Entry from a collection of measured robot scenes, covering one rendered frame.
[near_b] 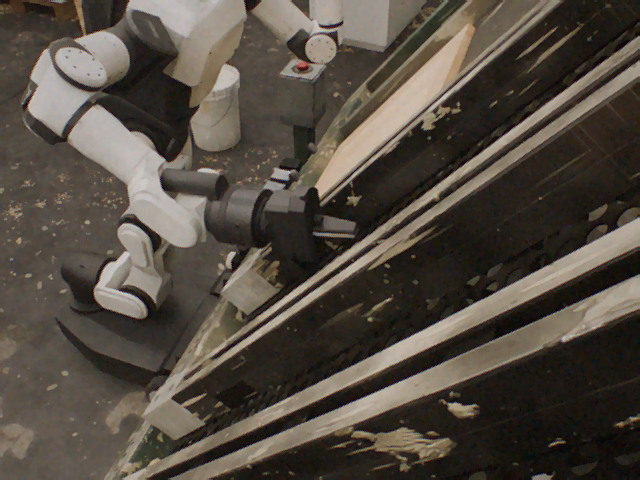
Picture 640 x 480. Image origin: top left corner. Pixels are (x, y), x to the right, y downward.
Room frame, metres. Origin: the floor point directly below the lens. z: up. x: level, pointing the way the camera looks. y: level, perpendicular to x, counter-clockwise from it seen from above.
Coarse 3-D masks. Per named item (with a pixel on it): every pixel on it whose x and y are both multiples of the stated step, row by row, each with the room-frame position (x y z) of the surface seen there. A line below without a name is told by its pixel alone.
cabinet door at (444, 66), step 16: (464, 32) 1.21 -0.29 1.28; (448, 48) 1.21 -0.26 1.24; (464, 48) 1.15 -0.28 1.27; (432, 64) 1.22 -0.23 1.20; (448, 64) 1.08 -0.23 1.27; (416, 80) 1.23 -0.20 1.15; (432, 80) 1.10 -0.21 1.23; (448, 80) 1.00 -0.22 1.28; (400, 96) 1.23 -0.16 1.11; (416, 96) 1.09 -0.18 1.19; (432, 96) 0.97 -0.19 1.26; (384, 112) 1.23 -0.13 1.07; (400, 112) 1.09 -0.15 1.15; (368, 128) 1.23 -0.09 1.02; (384, 128) 1.09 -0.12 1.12; (352, 144) 1.23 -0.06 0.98; (368, 144) 1.09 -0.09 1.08; (336, 160) 1.22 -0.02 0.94; (352, 160) 1.09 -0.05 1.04; (320, 176) 1.22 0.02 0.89; (336, 176) 1.09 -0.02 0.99; (320, 192) 1.08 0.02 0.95
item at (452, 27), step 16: (480, 0) 1.31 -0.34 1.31; (496, 0) 1.30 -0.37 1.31; (464, 16) 1.32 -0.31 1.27; (480, 16) 1.31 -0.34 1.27; (448, 32) 1.34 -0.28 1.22; (432, 48) 1.35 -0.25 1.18; (416, 64) 1.36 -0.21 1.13; (400, 80) 1.37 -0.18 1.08; (384, 96) 1.38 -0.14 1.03; (368, 112) 1.40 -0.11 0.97; (352, 128) 1.41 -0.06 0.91
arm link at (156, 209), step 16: (144, 160) 0.71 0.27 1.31; (160, 160) 0.73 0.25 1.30; (144, 176) 0.69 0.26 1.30; (128, 192) 0.69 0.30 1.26; (144, 192) 0.67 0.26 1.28; (160, 192) 0.67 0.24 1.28; (144, 208) 0.66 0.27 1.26; (160, 208) 0.65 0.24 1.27; (176, 208) 0.66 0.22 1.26; (160, 224) 0.66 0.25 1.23; (176, 224) 0.65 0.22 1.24; (192, 224) 0.65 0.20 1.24; (176, 240) 0.65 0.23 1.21; (192, 240) 0.64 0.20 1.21
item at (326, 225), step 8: (320, 216) 0.64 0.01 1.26; (328, 216) 0.64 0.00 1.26; (320, 224) 0.63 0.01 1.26; (328, 224) 0.63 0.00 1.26; (336, 224) 0.62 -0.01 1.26; (344, 224) 0.62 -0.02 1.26; (352, 224) 0.62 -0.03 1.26; (312, 232) 0.62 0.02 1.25; (320, 232) 0.62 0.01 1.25; (328, 232) 0.61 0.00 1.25; (336, 232) 0.61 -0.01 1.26; (344, 232) 0.61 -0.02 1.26; (352, 232) 0.61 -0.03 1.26
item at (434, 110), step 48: (576, 0) 0.62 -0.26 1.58; (624, 0) 0.61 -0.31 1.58; (528, 48) 0.64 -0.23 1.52; (576, 48) 0.62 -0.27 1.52; (480, 96) 0.65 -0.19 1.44; (528, 96) 0.63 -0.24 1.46; (384, 144) 0.73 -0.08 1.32; (432, 144) 0.67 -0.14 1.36; (336, 192) 0.72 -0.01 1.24; (384, 192) 0.69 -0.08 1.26; (336, 240) 0.71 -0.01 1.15; (240, 288) 0.78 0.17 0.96
